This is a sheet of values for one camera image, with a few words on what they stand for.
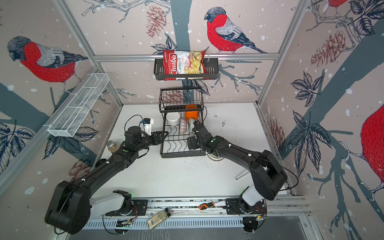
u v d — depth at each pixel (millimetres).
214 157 830
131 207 723
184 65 878
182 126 943
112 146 860
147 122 747
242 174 848
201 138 654
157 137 732
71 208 398
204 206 727
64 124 698
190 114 1067
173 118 1029
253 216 712
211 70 947
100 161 766
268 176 433
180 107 1069
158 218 673
